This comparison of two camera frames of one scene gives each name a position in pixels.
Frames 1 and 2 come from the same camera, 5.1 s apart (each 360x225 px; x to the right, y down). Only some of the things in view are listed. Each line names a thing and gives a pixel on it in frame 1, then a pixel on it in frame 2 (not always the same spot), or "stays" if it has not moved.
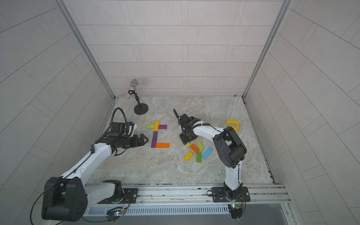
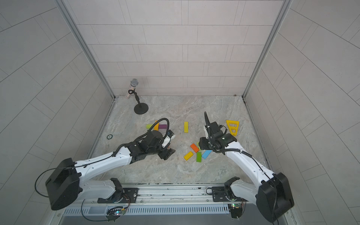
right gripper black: [183, 139] → [202, 144]
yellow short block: [188, 155] stays
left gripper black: [141, 139] → [166, 153]
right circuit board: [236, 210] stays
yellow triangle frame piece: [228, 122] stays
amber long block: [156, 126] stays
